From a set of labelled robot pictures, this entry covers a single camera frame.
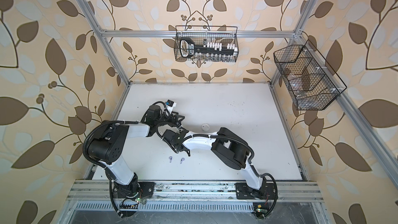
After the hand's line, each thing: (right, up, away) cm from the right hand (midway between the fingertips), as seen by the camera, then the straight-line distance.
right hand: (183, 141), depth 90 cm
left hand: (-1, +16, +3) cm, 16 cm away
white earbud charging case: (+13, +7, +5) cm, 16 cm away
